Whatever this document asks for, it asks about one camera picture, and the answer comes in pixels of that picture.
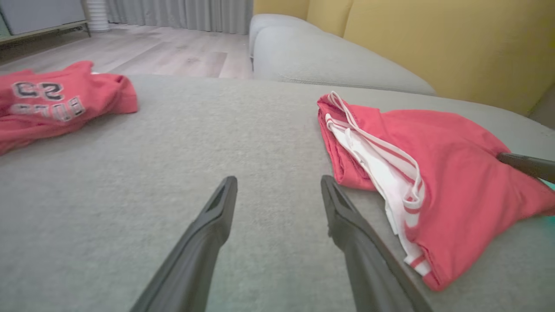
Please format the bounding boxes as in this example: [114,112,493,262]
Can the grey sofa seat cushion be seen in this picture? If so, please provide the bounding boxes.
[248,13,436,96]

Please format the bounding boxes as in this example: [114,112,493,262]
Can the red jersey with number print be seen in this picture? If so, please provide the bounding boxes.
[0,61,138,156]

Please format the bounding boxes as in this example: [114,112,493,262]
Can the wide yellow sofa back cushion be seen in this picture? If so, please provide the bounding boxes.
[343,0,555,117]

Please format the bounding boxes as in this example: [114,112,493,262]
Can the white ribbed cylinder appliance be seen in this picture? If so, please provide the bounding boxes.
[85,0,111,33]

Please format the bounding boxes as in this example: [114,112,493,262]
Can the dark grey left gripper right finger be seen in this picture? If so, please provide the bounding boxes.
[320,175,433,312]

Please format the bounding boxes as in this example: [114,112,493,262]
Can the narrow yellow sofa back cushion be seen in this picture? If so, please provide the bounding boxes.
[306,0,354,38]

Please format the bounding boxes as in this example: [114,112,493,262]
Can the large grey sofa seat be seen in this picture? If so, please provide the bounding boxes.
[0,74,555,312]

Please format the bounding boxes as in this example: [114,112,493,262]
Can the grey pleated curtain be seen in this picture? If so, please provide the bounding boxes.
[105,0,254,35]

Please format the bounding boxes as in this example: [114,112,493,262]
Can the low mint and grey cabinet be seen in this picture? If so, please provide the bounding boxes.
[0,0,91,47]

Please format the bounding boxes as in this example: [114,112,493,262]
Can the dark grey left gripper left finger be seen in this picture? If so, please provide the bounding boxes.
[130,175,238,312]

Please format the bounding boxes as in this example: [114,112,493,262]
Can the red garment with white stripes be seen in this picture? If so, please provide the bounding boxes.
[317,91,555,292]

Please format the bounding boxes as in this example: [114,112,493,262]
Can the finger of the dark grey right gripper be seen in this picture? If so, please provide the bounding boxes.
[496,152,555,184]

